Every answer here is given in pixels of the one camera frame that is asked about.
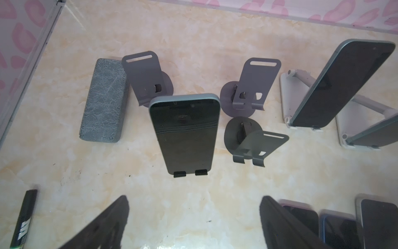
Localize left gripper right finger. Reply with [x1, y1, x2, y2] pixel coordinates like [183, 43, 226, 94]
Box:
[259, 196, 329, 249]

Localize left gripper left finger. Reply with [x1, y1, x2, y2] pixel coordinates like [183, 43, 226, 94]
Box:
[61, 195, 130, 249]

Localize phone green edge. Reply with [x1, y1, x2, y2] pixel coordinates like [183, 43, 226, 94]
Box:
[279, 199, 319, 237]

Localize blue edged phone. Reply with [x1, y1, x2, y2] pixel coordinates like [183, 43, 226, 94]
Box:
[319, 209, 364, 249]

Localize grey edged phone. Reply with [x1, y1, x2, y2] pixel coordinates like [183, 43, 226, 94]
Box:
[356, 194, 398, 249]

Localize phone white stand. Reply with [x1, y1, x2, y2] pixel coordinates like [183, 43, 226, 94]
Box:
[345, 115, 398, 147]
[288, 39, 396, 129]

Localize grey stand of blue phone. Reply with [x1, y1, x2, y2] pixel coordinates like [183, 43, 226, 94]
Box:
[224, 117, 289, 167]

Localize empty purple phone stand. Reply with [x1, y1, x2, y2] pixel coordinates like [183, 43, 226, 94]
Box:
[220, 58, 282, 118]

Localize black marker pen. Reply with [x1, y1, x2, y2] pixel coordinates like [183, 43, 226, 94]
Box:
[10, 189, 38, 249]

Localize grey stone block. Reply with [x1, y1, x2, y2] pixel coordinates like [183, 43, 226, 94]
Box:
[79, 58, 129, 143]

